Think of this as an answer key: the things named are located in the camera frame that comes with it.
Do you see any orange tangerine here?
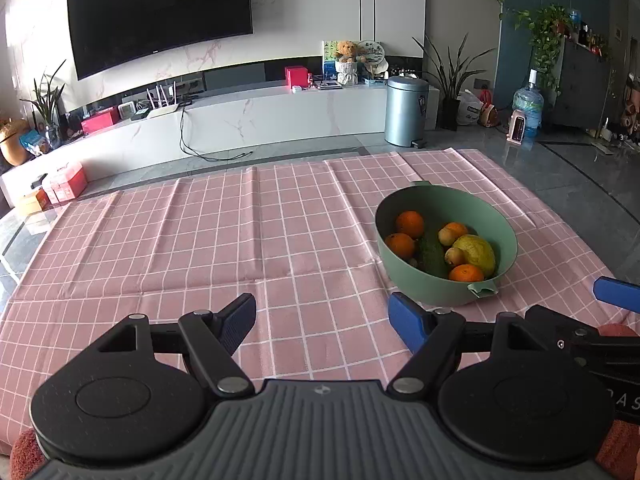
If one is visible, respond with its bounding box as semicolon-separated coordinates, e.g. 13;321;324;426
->
395;210;425;238
385;233;416;261
445;222;470;237
448;263;485;283

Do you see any green colander bowl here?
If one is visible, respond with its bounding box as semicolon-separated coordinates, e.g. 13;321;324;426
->
374;181;518;307

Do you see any yellow lemon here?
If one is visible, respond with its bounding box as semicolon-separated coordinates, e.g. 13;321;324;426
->
452;234;497;278

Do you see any small brown kiwi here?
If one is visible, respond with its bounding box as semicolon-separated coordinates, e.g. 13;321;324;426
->
437;226;458;247
445;247;466;268

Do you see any pink checkered tablecloth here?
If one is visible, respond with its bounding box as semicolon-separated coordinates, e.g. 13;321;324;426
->
1;148;639;452

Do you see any pink small heater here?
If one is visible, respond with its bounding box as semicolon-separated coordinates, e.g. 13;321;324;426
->
506;110;526;145

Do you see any red cardboard box on floor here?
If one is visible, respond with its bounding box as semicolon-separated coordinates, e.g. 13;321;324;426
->
42;162;88;205

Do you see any dark grey cabinet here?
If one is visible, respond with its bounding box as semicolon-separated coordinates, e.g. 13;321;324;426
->
550;42;610;129

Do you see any white marble tv console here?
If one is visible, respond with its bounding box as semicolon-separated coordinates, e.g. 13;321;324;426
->
0;83;442;206

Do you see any blue water jug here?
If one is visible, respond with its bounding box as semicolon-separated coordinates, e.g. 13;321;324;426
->
512;68;544;138

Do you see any white plastic bag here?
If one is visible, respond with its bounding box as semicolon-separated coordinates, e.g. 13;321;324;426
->
457;89;485;126

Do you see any silver pedal trash can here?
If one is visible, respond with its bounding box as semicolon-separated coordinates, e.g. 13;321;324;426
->
384;76;428;148

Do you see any white wifi router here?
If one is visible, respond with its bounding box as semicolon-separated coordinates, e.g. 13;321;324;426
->
146;82;179;118

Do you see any pink box on console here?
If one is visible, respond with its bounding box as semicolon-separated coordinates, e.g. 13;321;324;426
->
81;106;120;136

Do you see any plant in glass vase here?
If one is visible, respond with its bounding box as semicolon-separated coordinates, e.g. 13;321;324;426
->
21;61;65;150

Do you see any potted green plant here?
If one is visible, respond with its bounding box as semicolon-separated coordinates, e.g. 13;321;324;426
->
412;34;495;131

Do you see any red box on console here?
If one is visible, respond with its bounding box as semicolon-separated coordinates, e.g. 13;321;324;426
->
284;66;309;89

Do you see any brown ceramic vase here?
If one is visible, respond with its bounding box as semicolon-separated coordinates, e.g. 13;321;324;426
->
0;119;29;167

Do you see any teddy bear in bucket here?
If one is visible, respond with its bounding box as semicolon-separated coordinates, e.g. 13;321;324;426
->
335;40;366;87

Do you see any hanging ivy plant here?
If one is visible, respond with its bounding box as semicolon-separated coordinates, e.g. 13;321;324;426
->
495;0;573;92

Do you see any round decorative fan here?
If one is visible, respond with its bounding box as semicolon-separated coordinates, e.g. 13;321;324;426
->
357;40;388;77

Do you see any black power cable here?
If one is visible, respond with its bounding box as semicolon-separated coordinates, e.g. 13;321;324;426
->
178;102;254;163

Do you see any black wall television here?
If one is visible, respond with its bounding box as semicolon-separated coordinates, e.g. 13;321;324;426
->
67;0;253;79

